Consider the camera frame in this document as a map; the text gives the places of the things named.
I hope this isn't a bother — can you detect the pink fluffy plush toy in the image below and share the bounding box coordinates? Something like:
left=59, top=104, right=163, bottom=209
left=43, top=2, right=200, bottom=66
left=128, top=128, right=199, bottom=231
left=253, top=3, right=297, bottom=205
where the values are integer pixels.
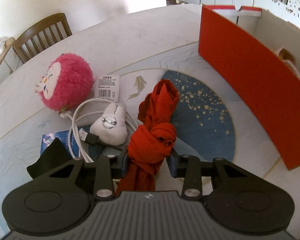
left=35, top=53, right=95, bottom=112

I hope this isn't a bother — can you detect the white plush brooch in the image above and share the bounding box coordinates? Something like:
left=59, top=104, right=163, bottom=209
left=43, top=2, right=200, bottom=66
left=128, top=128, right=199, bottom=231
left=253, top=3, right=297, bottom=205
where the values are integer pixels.
left=90, top=103, right=128, bottom=146

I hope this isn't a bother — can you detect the white side cabinet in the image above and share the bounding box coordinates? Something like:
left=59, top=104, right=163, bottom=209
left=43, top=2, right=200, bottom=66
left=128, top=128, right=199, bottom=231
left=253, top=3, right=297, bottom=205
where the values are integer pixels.
left=0, top=37, right=23, bottom=84

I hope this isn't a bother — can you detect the pink fleece cloth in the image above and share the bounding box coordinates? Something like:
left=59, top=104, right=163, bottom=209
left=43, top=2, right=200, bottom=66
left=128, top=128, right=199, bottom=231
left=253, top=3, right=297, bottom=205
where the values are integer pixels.
left=275, top=48, right=300, bottom=80

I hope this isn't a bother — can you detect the black usb cable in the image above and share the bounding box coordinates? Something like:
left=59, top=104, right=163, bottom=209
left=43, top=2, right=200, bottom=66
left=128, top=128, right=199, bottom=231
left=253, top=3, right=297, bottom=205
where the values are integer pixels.
left=78, top=127, right=125, bottom=152

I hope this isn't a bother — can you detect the far wooden chair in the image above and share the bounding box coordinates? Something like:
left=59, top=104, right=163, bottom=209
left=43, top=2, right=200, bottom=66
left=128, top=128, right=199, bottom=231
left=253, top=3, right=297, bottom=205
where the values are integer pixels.
left=13, top=12, right=72, bottom=63

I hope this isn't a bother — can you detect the blue tissue pack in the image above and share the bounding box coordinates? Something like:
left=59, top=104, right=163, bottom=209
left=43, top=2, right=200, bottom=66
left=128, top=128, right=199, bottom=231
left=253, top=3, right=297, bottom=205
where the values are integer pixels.
left=40, top=129, right=81, bottom=158

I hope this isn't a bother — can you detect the red and white cardboard box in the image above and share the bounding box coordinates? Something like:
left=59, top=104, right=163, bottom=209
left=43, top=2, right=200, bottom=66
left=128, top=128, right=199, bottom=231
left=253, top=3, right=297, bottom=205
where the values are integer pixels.
left=198, top=5, right=300, bottom=170

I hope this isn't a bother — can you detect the white usb cable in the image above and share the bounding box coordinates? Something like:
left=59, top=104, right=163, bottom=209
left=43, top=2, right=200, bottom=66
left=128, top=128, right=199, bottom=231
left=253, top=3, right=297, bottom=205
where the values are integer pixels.
left=59, top=97, right=139, bottom=164

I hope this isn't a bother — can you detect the barcode hang tag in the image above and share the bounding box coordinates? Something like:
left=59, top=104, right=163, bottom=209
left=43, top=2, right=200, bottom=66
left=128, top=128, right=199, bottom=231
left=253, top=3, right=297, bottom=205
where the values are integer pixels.
left=94, top=74, right=120, bottom=102

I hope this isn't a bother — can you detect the red knotted cloth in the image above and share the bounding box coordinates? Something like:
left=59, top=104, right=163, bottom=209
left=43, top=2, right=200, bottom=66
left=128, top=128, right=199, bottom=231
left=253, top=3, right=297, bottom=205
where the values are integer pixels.
left=116, top=79, right=179, bottom=196

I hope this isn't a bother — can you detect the black cloth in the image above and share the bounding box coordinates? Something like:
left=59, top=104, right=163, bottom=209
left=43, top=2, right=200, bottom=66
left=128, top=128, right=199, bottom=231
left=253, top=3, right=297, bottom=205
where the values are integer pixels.
left=26, top=138, right=72, bottom=179

